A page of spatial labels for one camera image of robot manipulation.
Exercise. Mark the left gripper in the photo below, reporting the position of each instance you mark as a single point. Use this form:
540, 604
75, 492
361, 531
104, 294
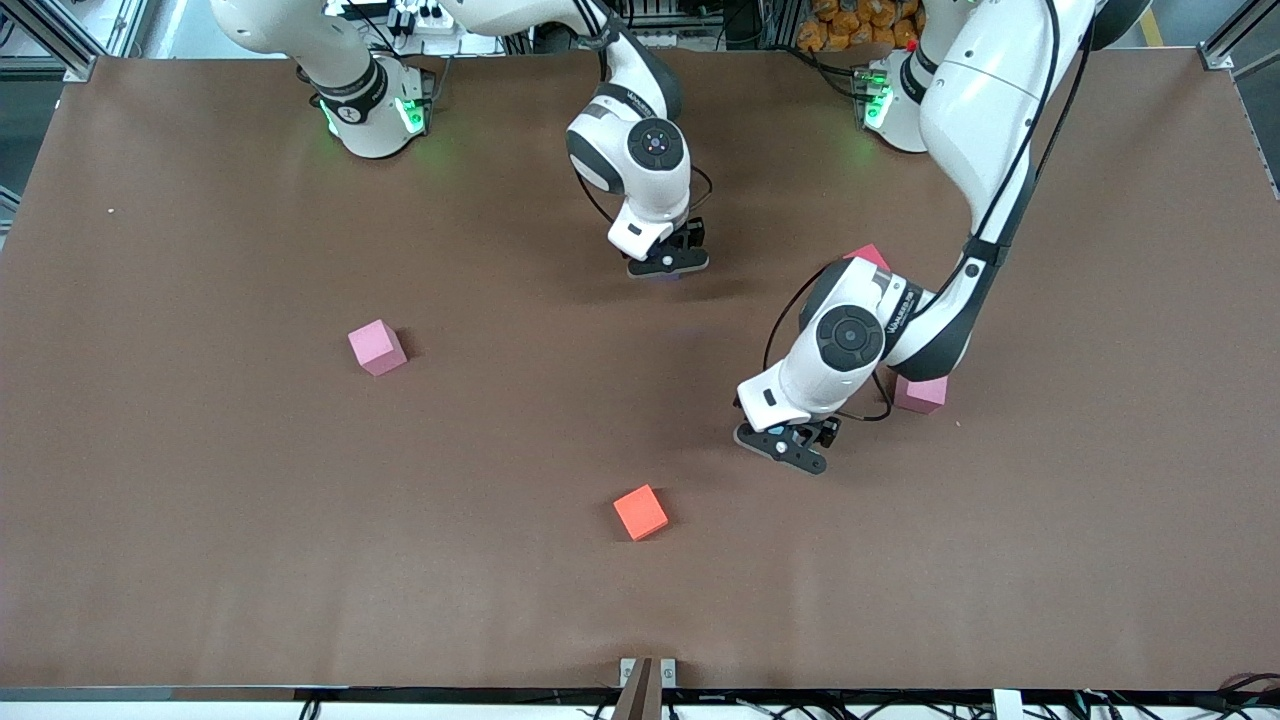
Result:
826, 431

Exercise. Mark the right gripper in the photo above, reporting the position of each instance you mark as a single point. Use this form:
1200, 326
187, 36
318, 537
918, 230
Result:
692, 235

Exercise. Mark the pink foam block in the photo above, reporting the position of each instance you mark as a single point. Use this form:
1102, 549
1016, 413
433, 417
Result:
920, 397
376, 348

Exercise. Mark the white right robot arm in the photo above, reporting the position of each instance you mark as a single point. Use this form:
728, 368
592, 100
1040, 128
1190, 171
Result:
640, 150

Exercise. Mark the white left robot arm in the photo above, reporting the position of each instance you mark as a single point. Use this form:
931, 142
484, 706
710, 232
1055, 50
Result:
990, 110

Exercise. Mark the orange foam block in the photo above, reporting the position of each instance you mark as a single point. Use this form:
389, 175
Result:
640, 512

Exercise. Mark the red foam block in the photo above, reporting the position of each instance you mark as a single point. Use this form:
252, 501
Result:
868, 256

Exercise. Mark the black equipment rack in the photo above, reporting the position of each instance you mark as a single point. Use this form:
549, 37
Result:
720, 20

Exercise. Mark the orange snack bags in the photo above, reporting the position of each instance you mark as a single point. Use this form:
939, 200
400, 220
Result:
850, 25

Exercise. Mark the white power strip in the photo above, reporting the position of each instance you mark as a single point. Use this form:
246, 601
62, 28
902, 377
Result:
430, 15

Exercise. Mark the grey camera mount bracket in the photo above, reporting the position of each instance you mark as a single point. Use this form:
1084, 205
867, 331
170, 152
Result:
640, 700

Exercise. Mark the white bracket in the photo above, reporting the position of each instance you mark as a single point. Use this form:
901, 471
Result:
1007, 705

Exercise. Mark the aluminium frame post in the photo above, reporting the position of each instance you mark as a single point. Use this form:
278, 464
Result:
60, 45
1225, 50

